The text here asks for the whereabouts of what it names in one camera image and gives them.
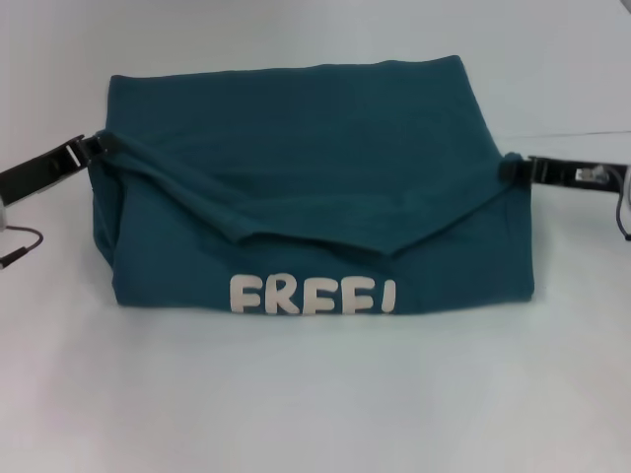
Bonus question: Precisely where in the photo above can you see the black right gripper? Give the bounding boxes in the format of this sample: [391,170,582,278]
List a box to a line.
[497,155,630,193]

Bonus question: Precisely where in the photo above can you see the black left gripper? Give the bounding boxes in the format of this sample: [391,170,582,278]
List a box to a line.
[0,130,122,208]

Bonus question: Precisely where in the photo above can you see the teal blue shirt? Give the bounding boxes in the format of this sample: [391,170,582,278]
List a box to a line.
[91,54,537,316]

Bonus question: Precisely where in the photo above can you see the left gripper cable with plugs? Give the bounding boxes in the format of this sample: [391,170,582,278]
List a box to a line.
[0,224,45,271]

